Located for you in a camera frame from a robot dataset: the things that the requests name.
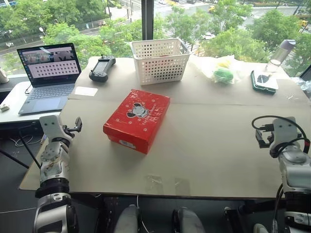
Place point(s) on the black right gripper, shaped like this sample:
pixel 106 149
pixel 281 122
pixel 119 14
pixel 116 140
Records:
pixel 270 138

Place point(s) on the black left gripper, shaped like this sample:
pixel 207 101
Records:
pixel 68 131

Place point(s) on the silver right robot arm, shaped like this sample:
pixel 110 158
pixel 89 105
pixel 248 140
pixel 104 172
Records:
pixel 295 174

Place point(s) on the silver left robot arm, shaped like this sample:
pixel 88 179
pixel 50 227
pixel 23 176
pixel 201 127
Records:
pixel 52 165

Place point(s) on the red shoe box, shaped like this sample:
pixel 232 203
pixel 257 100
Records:
pixel 136 119

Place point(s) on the white paper card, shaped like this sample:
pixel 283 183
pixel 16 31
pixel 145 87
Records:
pixel 85 91

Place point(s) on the grey open laptop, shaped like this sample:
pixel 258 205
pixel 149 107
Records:
pixel 47 97

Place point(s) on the brown cardboard table cover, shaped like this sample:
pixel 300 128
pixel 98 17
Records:
pixel 209 136

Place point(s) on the black handheld controller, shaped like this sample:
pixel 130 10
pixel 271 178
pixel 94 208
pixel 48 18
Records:
pixel 102 68

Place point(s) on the crumpled clear plastic wrap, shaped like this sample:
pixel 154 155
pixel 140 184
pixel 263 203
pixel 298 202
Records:
pixel 303 83

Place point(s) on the white side table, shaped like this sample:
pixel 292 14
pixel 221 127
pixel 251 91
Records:
pixel 12 97

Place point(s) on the green plush toy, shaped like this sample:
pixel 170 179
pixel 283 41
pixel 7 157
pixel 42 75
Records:
pixel 222 74

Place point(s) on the small beige block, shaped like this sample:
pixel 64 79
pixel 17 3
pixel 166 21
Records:
pixel 4 107

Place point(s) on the yellow plush toy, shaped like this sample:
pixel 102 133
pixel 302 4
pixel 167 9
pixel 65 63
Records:
pixel 224 63

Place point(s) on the clear bottle with purple lid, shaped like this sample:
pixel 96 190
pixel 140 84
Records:
pixel 279 54

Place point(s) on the clear crumpled plastic bag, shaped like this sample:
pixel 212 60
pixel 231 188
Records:
pixel 213 66

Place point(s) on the white rounded object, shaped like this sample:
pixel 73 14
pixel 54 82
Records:
pixel 3 76

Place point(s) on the clear tape patch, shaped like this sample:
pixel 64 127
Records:
pixel 154 183
pixel 182 185

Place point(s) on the white perforated plastic basket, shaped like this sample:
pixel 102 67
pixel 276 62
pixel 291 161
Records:
pixel 160 65

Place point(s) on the dark grey rounded shape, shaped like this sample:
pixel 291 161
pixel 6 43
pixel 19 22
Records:
pixel 188 221
pixel 126 218

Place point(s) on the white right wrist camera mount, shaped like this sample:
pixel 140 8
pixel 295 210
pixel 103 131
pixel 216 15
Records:
pixel 285 132

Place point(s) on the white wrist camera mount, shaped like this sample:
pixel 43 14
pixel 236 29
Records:
pixel 52 127
pixel 285 132

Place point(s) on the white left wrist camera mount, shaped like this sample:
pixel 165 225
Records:
pixel 52 127

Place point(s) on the dark window frame post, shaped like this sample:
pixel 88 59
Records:
pixel 147 19

